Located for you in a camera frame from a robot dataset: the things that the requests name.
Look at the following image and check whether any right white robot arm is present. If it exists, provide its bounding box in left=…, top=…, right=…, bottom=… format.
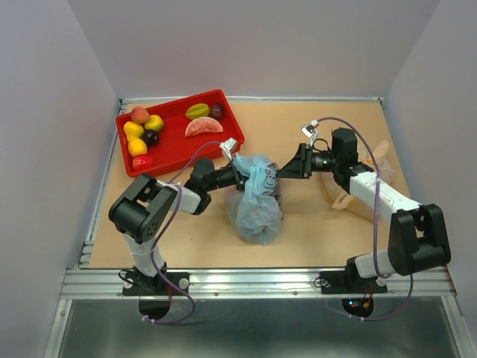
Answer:
left=277, top=128, right=451, bottom=291

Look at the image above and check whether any orange mango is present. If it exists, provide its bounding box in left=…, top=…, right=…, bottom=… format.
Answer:
left=123, top=121, right=145, bottom=142

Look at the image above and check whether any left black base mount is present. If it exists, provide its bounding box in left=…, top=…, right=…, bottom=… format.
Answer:
left=118, top=269, right=172, bottom=297

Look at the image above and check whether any red plastic tray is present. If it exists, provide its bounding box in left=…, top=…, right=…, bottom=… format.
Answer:
left=116, top=89, right=245, bottom=178

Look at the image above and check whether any light blue plastic bag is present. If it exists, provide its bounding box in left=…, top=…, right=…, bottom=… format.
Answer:
left=224, top=154, right=283, bottom=245

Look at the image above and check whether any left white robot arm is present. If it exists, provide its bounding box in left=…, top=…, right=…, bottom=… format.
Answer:
left=108, top=158, right=249, bottom=297

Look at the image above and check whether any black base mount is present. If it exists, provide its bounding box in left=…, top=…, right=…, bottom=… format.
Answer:
left=118, top=269, right=172, bottom=297
left=312, top=270, right=388, bottom=295

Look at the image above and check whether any red apple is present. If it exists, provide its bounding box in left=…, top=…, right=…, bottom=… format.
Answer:
left=132, top=154, right=154, bottom=171

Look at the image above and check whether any yellow lemon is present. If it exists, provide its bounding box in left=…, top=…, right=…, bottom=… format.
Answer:
left=127, top=138, right=148, bottom=157

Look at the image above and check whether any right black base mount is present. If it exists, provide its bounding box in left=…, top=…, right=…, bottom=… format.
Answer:
left=312, top=270, right=388, bottom=295

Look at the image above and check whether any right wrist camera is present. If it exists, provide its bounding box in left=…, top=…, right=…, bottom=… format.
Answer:
left=301, top=119, right=319, bottom=146

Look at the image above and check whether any yellow pear fruit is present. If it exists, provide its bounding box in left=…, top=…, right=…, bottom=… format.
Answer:
left=144, top=115, right=164, bottom=132

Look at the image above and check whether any orange plastic bag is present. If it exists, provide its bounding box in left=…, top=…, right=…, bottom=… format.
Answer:
left=321, top=140, right=394, bottom=222

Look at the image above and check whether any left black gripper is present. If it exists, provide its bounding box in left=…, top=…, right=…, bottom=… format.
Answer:
left=205, top=156, right=269, bottom=192

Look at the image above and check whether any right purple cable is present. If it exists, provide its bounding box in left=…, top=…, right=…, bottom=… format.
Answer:
left=316, top=116, right=414, bottom=321

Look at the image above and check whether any aluminium front rail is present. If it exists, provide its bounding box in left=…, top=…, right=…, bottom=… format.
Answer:
left=60, top=268, right=456, bottom=301

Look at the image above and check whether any dark purple plum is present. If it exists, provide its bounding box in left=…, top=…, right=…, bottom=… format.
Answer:
left=209, top=103, right=225, bottom=120

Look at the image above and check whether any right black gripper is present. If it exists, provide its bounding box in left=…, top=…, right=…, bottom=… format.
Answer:
left=275, top=142, right=340, bottom=179

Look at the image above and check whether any pink grapefruit slice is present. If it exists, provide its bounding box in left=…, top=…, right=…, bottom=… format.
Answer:
left=185, top=116, right=224, bottom=137

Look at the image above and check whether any peach fruit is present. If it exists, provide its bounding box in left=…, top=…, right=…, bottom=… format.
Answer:
left=130, top=106, right=151, bottom=125

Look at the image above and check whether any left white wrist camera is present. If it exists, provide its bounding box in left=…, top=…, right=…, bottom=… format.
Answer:
left=219, top=137, right=238, bottom=162

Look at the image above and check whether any yellow green starfruit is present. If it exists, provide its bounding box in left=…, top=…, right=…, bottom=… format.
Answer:
left=185, top=103, right=209, bottom=120

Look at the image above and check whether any black mangosteen top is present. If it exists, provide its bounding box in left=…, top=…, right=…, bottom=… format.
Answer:
left=141, top=129, right=159, bottom=147

